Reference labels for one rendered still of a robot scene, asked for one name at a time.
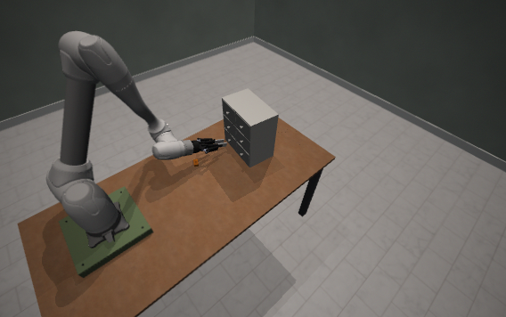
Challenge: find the dark grey drawer front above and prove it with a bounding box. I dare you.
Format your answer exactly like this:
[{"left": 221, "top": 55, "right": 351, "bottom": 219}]
[
  {"left": 224, "top": 129, "right": 236, "bottom": 150},
  {"left": 236, "top": 128, "right": 249, "bottom": 154},
  {"left": 223, "top": 100, "right": 235, "bottom": 125},
  {"left": 224, "top": 115, "right": 236, "bottom": 139},
  {"left": 237, "top": 142, "right": 249, "bottom": 166},
  {"left": 236, "top": 113, "right": 250, "bottom": 139}
]

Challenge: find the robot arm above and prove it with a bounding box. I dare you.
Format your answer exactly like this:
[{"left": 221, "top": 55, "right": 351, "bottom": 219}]
[{"left": 46, "top": 31, "right": 194, "bottom": 248}]

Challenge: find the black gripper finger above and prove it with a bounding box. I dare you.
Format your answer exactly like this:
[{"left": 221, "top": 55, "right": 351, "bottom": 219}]
[
  {"left": 201, "top": 142, "right": 227, "bottom": 154},
  {"left": 197, "top": 138, "right": 224, "bottom": 144}
]

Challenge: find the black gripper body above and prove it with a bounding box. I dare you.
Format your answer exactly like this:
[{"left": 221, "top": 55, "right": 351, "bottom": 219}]
[{"left": 192, "top": 140, "right": 207, "bottom": 153}]

